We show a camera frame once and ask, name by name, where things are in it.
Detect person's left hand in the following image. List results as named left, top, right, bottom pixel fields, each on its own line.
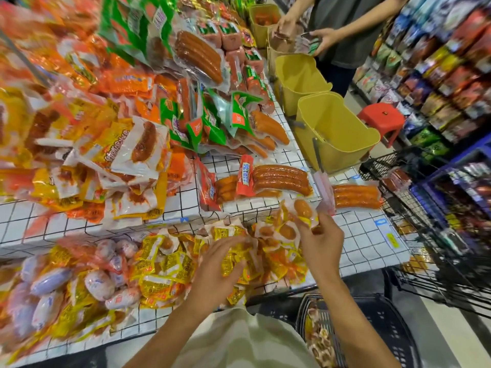
left=184, top=236, right=254, bottom=315

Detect person's right hand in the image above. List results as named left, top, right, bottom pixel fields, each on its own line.
left=298, top=211, right=346, bottom=284

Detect tiled white display table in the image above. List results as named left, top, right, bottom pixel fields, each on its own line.
left=0, top=111, right=411, bottom=368

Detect pile of small snack packets tier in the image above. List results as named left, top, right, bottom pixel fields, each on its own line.
left=0, top=199, right=319, bottom=357

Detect long orange sausage pack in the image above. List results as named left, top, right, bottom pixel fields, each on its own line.
left=333, top=183, right=383, bottom=211

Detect red label brown sausage pack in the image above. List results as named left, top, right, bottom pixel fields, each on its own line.
left=215, top=155, right=314, bottom=202

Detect black shopping basket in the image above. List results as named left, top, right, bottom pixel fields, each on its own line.
left=295, top=293, right=420, bottom=368

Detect pink sausages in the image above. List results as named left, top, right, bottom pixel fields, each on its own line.
left=8, top=237, right=143, bottom=334

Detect large pile of sausage packets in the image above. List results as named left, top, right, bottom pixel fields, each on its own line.
left=0, top=0, right=200, bottom=227

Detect pile of sausage packets tier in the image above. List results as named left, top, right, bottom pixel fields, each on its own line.
left=100, top=0, right=293, bottom=162

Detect person's right forearm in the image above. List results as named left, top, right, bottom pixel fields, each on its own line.
left=315, top=272, right=404, bottom=368

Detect person's left forearm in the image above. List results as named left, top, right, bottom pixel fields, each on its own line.
left=123, top=303, right=212, bottom=368

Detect blue yellow price label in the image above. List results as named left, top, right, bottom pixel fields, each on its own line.
left=376, top=218, right=405, bottom=250

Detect yellow bin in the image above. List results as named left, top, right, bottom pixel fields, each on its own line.
left=247, top=4, right=283, bottom=49
left=275, top=53, right=332, bottom=116
left=295, top=91, right=381, bottom=175
left=267, top=30, right=308, bottom=74

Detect red stool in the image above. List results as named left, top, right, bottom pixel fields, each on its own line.
left=359, top=103, right=406, bottom=146

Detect blue goods rack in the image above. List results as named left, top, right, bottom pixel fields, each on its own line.
left=410, top=134, right=491, bottom=254

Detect store shelving with packaged goods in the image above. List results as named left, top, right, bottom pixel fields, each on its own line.
left=353, top=0, right=491, bottom=150

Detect black wire shopping cart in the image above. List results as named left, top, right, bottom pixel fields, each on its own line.
left=359, top=145, right=491, bottom=319

